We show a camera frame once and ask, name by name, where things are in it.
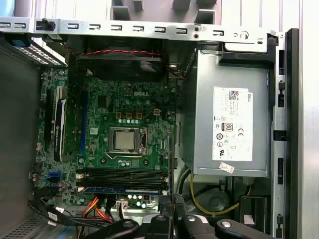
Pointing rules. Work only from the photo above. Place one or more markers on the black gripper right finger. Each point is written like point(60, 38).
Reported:
point(180, 211)

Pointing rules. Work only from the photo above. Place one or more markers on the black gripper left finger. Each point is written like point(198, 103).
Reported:
point(165, 224)

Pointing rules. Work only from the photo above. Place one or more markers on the blue RAM stick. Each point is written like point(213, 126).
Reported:
point(119, 190)

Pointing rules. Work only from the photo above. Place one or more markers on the blue expansion slot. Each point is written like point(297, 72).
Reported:
point(84, 117)

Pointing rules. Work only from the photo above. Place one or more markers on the black expansion slot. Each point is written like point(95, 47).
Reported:
point(47, 119)

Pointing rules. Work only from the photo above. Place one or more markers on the white board connector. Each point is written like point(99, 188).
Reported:
point(121, 203)

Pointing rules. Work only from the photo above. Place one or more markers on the silver CPU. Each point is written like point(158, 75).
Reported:
point(124, 140)

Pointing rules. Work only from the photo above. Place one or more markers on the metal CPU socket cover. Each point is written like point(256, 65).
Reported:
point(124, 129)

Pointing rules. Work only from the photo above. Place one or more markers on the grey power supply unit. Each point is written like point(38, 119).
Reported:
point(207, 112)

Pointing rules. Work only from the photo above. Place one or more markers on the green motherboard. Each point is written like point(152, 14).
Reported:
point(74, 159)

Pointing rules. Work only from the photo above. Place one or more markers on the blue SATA connector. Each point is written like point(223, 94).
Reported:
point(54, 175)

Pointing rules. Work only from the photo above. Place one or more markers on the black graphics card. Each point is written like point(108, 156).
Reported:
point(59, 129)

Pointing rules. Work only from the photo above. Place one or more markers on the black case fan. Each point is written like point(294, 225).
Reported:
point(119, 66)

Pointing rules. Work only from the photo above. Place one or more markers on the black open PC case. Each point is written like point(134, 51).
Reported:
point(127, 32)

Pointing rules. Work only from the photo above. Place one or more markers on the grey parts rack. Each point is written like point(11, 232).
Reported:
point(154, 12)

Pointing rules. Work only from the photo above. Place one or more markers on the black case rim latch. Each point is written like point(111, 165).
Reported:
point(45, 25)

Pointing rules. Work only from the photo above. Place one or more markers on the blue card retention latch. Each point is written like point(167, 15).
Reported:
point(17, 41)

